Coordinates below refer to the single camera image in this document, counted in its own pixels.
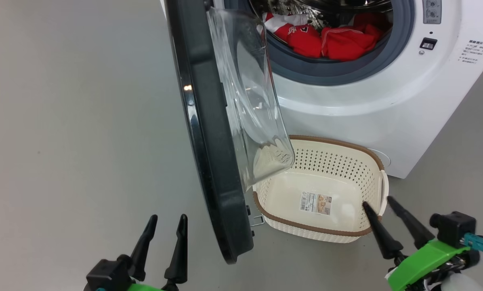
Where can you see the red garment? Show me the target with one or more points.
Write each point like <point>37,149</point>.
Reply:
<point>346,46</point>

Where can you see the round white filter cover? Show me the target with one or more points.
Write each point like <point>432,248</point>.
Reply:
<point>383,158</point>

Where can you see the washing machine drum opening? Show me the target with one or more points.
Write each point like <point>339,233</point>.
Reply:
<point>326,72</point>

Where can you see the stainless steel washing machine drum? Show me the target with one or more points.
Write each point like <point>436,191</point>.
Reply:
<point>306,6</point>

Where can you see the white front-load washing machine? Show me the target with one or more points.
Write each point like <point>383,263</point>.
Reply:
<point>346,109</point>

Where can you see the product label sticker with barcode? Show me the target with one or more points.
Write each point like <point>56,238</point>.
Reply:
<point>316,203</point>

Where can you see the printed black text notice label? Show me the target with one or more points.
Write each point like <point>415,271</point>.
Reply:
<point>471,52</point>

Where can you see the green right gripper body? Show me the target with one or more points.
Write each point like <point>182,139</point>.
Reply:
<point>423,262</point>

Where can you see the black door lock slot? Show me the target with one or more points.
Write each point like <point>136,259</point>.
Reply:
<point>428,43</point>

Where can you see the cream laundry basket brown rim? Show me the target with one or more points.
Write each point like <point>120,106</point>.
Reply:
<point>326,169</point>

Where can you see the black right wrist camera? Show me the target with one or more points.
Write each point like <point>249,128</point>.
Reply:
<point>453,228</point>

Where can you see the black round glass washer door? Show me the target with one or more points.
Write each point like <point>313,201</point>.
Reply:
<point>213,161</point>

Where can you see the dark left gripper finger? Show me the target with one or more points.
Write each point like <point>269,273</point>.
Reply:
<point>179,258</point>
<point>142,250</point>

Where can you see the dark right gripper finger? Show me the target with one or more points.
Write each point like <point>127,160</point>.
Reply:
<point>385,238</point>
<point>415,228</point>

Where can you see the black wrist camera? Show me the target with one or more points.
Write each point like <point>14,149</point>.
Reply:
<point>453,228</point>
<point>106,277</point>

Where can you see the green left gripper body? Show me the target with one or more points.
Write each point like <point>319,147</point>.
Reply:
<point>144,287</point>

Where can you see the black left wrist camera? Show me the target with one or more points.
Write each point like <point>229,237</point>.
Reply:
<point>106,277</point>

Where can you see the white garment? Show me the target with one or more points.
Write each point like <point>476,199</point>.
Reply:
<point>278,22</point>

